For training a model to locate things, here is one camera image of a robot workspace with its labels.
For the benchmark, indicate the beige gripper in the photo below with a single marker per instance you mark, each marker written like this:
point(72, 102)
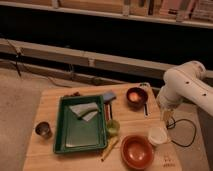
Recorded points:
point(167, 115)

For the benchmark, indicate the grey-green sponge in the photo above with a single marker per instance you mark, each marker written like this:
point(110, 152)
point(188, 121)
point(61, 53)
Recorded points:
point(85, 111)

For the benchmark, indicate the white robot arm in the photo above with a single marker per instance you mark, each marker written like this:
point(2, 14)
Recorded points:
point(184, 81)

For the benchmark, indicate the black marker pen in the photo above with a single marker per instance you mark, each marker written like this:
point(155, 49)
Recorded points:
point(145, 110)

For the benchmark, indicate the small dark bowl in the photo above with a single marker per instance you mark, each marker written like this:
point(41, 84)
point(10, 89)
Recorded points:
point(136, 97)

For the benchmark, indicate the large red-brown bowl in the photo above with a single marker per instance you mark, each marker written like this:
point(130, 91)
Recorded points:
point(136, 152)

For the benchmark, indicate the small green cup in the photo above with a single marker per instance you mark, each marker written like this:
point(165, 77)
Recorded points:
point(113, 127)

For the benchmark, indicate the yellow wooden stick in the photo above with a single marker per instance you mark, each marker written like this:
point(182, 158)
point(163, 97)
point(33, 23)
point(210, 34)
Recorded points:
point(111, 143)

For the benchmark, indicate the red pen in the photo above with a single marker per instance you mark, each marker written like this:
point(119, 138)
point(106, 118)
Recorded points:
point(108, 111)

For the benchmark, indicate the green plastic tray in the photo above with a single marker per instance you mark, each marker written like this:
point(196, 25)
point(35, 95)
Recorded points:
point(74, 134)

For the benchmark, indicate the small metal cup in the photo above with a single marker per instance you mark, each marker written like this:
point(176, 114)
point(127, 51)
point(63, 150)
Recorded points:
point(43, 129)

